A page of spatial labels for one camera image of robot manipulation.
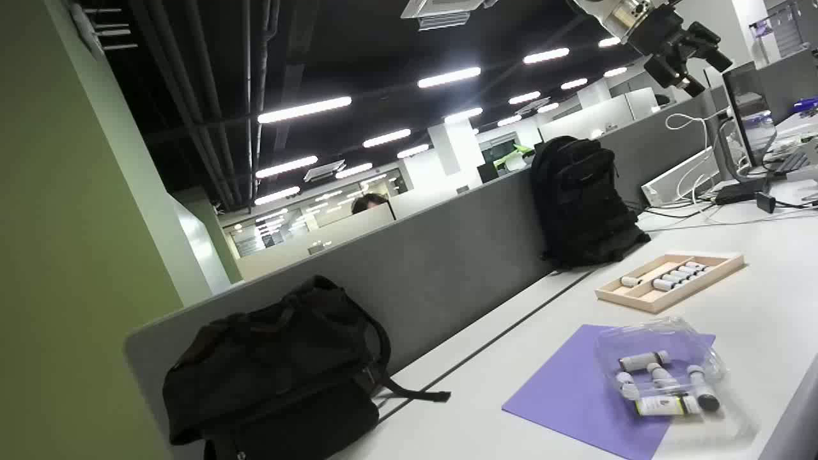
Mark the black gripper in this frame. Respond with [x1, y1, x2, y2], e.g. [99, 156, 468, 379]
[625, 3, 736, 99]

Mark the wooden tray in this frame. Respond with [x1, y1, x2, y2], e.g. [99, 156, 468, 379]
[592, 249, 749, 318]

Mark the white bottle with grey cap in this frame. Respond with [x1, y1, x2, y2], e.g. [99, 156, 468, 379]
[616, 347, 674, 377]

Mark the white bottle with black cap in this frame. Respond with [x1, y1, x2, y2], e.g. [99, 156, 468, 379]
[683, 363, 724, 416]

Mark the small round white bottle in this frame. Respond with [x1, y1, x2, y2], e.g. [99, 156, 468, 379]
[612, 370, 644, 405]

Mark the white bottle with yellow label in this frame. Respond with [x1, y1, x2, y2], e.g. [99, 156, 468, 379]
[630, 394, 702, 423]

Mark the black computer monitor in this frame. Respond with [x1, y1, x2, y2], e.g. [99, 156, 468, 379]
[721, 46, 818, 168]

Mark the white keyboard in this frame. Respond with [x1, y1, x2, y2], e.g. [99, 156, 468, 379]
[638, 144, 724, 209]

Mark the black desk device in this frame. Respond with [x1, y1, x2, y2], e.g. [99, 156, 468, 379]
[713, 176, 775, 208]

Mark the long ceiling light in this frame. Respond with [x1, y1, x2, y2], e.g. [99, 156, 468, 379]
[255, 93, 355, 129]
[361, 126, 413, 150]
[253, 154, 321, 181]
[520, 43, 571, 70]
[413, 65, 485, 93]

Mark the upright black backpack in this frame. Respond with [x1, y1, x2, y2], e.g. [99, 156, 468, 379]
[527, 133, 653, 274]

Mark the ceiling air vent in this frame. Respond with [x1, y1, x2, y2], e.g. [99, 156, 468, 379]
[398, 0, 502, 33]

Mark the small white tube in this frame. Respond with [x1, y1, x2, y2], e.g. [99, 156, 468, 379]
[644, 363, 684, 396]

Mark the grey desk partition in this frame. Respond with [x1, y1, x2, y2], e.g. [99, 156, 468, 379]
[123, 87, 727, 460]

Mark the clear plastic container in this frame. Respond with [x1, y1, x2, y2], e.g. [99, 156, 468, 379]
[592, 318, 762, 444]

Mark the purple mat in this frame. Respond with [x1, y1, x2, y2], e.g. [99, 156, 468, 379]
[500, 322, 717, 460]

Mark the person's dark-haired head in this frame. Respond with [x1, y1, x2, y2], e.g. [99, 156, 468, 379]
[350, 191, 395, 218]

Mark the slouched black backpack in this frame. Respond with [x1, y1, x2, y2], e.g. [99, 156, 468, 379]
[161, 274, 451, 460]

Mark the white cable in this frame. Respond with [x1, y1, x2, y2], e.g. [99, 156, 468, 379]
[662, 108, 711, 136]

